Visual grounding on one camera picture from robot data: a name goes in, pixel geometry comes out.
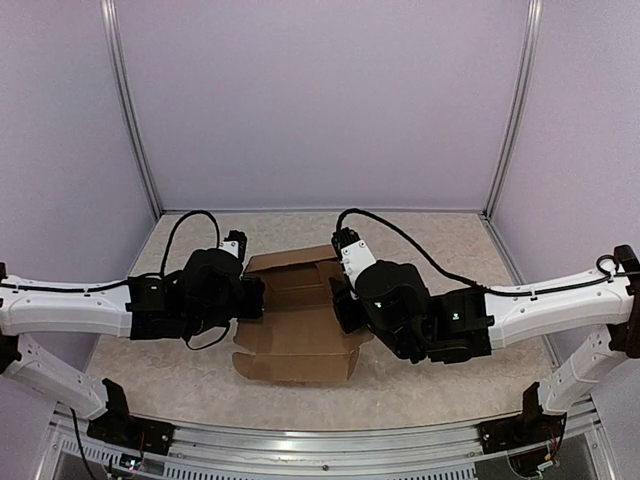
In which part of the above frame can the brown cardboard box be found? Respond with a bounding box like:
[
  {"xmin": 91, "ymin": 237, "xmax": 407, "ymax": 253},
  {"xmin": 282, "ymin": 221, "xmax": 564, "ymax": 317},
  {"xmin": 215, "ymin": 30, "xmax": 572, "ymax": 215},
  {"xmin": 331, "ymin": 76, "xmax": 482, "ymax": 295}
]
[{"xmin": 232, "ymin": 245, "xmax": 373, "ymax": 385}]

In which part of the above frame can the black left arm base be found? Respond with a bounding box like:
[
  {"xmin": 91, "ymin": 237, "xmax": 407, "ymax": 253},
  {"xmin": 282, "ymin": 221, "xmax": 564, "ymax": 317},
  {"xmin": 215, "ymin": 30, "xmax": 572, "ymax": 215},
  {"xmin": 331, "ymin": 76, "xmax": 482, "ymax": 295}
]
[{"xmin": 87, "ymin": 379, "xmax": 175, "ymax": 456}]

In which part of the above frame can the right aluminium frame post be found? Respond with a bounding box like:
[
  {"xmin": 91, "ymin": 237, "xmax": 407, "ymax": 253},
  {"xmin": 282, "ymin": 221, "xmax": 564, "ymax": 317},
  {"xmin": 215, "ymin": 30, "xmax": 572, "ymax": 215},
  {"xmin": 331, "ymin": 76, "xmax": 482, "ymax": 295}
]
[{"xmin": 483, "ymin": 0, "xmax": 543, "ymax": 223}]

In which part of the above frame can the aluminium front rail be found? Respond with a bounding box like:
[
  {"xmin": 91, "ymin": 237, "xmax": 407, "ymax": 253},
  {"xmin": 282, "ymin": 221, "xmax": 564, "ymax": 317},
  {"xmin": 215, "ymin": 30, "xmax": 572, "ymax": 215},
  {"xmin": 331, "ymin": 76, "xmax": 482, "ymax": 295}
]
[{"xmin": 39, "ymin": 394, "xmax": 616, "ymax": 480}]

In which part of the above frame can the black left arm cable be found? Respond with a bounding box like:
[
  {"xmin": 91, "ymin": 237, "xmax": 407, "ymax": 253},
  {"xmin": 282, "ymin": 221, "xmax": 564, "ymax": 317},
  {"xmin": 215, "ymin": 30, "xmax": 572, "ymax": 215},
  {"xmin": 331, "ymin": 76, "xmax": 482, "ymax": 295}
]
[{"xmin": 159, "ymin": 209, "xmax": 234, "ymax": 351}]

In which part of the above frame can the aluminium frame post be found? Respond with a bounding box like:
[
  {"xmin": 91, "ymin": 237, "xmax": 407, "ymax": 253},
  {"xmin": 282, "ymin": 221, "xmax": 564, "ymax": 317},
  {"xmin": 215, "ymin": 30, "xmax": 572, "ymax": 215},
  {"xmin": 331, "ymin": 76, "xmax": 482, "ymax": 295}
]
[
  {"xmin": 483, "ymin": 0, "xmax": 543, "ymax": 223},
  {"xmin": 100, "ymin": 0, "xmax": 164, "ymax": 221}
]

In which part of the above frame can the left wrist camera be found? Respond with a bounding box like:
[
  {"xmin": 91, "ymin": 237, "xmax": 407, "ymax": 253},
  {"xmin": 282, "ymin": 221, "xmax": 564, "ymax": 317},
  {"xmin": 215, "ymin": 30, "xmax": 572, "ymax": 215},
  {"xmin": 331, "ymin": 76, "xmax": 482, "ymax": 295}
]
[{"xmin": 219, "ymin": 230, "xmax": 248, "ymax": 263}]

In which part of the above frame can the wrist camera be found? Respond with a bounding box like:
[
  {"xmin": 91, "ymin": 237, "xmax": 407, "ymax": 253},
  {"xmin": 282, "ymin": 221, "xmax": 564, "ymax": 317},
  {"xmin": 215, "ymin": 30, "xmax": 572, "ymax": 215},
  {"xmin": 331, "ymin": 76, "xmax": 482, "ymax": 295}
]
[
  {"xmin": 331, "ymin": 227, "xmax": 376, "ymax": 287},
  {"xmin": 219, "ymin": 230, "xmax": 248, "ymax": 263}
]

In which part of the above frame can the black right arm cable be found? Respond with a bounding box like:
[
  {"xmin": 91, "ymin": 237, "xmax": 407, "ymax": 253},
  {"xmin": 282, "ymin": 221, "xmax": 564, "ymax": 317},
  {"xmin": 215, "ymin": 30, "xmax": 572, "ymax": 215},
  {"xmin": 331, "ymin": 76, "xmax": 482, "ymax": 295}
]
[{"xmin": 335, "ymin": 207, "xmax": 640, "ymax": 301}]

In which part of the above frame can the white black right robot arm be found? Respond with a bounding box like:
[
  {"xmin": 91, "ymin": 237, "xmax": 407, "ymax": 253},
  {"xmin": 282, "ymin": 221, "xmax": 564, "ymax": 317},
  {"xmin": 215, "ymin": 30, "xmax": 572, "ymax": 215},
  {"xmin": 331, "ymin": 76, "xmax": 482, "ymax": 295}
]
[{"xmin": 334, "ymin": 240, "xmax": 639, "ymax": 444}]

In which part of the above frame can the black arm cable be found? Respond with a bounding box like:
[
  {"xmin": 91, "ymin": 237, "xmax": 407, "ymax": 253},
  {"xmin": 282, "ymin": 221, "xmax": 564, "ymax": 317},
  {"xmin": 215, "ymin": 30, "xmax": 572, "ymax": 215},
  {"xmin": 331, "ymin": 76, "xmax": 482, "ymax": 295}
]
[
  {"xmin": 159, "ymin": 209, "xmax": 234, "ymax": 351},
  {"xmin": 335, "ymin": 207, "xmax": 640, "ymax": 301}
]

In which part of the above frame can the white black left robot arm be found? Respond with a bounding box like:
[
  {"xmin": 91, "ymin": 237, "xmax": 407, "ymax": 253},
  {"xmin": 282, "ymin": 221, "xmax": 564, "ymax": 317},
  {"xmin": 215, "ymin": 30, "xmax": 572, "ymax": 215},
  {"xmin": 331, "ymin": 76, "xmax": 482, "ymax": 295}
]
[{"xmin": 1, "ymin": 248, "xmax": 265, "ymax": 445}]

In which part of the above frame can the left aluminium frame post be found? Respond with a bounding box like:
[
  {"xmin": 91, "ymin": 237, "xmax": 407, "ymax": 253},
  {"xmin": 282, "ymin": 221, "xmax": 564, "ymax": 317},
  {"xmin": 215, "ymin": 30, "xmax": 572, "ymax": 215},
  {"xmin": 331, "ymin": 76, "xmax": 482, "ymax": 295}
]
[{"xmin": 100, "ymin": 0, "xmax": 164, "ymax": 221}]

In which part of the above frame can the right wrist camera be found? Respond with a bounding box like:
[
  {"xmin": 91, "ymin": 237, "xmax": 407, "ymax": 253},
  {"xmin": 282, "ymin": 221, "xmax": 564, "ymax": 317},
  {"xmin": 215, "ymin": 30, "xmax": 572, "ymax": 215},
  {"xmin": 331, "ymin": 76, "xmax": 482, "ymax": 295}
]
[{"xmin": 331, "ymin": 227, "xmax": 376, "ymax": 287}]

